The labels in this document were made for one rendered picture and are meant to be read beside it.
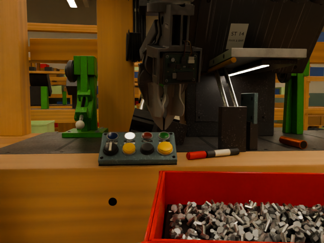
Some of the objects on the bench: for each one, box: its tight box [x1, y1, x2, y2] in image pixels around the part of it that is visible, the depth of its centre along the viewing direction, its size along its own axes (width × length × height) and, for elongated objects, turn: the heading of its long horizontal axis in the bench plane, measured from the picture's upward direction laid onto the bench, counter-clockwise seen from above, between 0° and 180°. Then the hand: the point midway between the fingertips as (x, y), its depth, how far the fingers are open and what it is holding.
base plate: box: [0, 130, 324, 154], centre depth 88 cm, size 42×110×2 cm
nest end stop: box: [129, 117, 154, 133], centre depth 76 cm, size 4×7×6 cm
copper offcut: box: [279, 136, 307, 149], centre depth 75 cm, size 9×2×2 cm
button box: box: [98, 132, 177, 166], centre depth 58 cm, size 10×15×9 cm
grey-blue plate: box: [241, 93, 258, 150], centre depth 72 cm, size 10×2×14 cm
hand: (162, 121), depth 52 cm, fingers closed
